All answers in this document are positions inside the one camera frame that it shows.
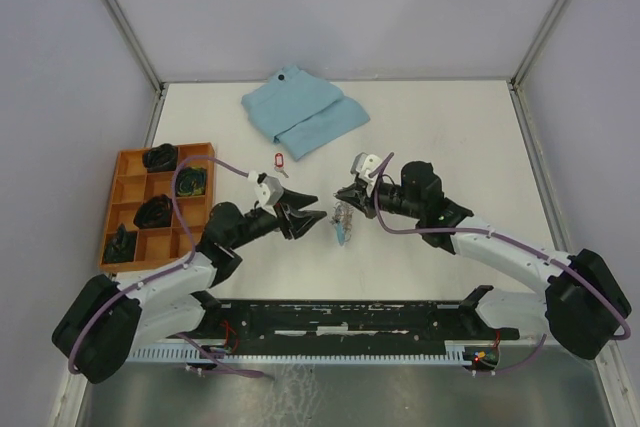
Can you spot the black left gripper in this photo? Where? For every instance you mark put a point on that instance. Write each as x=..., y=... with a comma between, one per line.
x=299, y=224

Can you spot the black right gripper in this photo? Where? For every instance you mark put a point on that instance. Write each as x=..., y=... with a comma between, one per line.
x=356, y=195

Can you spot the metal key organizer blue handle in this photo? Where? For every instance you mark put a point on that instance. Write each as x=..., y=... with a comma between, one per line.
x=341, y=220

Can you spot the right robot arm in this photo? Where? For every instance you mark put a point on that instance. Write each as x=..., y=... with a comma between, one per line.
x=573, y=298

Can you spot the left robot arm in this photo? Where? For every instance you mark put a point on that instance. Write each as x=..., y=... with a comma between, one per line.
x=110, y=320

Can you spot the red tag key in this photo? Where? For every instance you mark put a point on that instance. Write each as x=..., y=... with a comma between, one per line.
x=279, y=165

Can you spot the light blue cloth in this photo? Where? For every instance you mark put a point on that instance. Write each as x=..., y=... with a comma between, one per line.
x=302, y=112

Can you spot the orange compartment tray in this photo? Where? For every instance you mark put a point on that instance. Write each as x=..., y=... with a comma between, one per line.
x=158, y=195

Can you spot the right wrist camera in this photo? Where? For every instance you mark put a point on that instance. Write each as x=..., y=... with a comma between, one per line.
x=365, y=169

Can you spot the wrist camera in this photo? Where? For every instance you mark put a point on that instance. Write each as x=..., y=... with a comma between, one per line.
x=268, y=190
x=365, y=169

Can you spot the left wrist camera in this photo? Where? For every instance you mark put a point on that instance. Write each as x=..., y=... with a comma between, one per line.
x=268, y=190

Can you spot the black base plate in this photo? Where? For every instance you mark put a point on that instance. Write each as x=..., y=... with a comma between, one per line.
x=341, y=327

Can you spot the white cable duct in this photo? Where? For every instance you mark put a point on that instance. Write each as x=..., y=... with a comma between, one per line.
x=184, y=353

